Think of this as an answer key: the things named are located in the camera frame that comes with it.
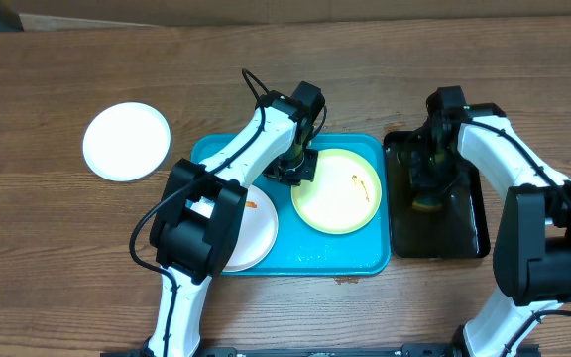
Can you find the teal plastic tray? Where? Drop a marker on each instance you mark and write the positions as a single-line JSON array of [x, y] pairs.
[[299, 249]]

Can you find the brown cardboard backdrop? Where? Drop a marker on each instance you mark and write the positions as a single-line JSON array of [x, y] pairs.
[[230, 12]]

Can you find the black water tray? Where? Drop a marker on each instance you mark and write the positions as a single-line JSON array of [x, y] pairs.
[[458, 231]]

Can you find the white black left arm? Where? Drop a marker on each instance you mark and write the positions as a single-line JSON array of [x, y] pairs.
[[197, 223]]

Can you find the white plate with ketchup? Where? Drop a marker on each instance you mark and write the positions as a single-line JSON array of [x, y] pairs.
[[258, 232]]

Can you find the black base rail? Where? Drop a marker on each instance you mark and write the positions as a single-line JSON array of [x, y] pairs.
[[407, 350]]

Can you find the green yellow sponge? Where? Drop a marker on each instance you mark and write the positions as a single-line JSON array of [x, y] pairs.
[[426, 203]]

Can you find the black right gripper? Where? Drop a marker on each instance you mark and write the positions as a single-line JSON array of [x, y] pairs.
[[425, 179]]

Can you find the yellow plate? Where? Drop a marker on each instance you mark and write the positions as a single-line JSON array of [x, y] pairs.
[[344, 195]]

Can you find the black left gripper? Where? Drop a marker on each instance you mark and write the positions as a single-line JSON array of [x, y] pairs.
[[307, 176]]

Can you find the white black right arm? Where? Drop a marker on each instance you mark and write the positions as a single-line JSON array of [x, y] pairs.
[[532, 256]]

